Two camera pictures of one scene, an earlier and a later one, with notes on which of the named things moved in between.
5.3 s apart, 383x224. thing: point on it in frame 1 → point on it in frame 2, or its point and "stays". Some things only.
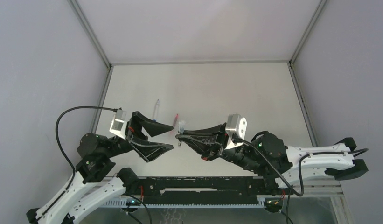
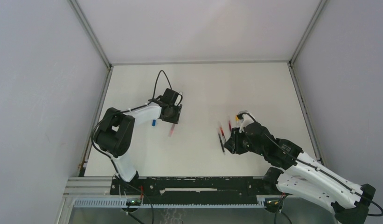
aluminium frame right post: x=295 y=52 stays
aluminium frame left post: x=103 y=55 stays
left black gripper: x=149 y=150 → x=175 y=119
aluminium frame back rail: x=242 y=62 stays
